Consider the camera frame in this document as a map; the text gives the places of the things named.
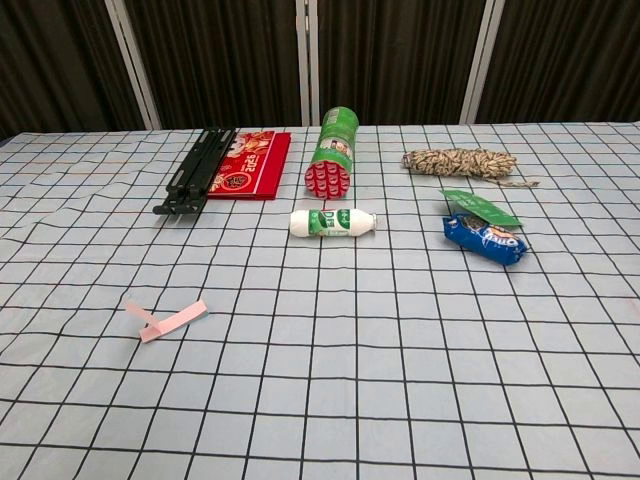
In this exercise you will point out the pink paper strip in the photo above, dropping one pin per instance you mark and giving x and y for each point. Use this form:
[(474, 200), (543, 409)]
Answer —
[(175, 321)]

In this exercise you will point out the white bottle green label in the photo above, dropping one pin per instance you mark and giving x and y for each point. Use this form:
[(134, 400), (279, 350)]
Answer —
[(330, 222)]

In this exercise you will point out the green chip can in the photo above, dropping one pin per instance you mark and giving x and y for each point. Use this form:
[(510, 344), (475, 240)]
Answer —
[(332, 155)]

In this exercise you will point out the red envelope pack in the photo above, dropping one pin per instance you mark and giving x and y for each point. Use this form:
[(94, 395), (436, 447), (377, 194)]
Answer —
[(255, 165)]

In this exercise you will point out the blue checkered tablecloth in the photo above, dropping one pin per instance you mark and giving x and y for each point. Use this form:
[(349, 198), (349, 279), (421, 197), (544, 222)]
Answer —
[(350, 360)]

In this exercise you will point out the black folding stand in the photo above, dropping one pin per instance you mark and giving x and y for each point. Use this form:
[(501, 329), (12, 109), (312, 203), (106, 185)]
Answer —
[(197, 165)]

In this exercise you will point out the blue cookie pack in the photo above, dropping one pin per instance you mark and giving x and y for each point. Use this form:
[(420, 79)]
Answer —
[(482, 240)]

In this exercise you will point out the green paper card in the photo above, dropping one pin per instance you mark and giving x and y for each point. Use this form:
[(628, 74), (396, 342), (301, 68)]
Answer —
[(480, 206)]

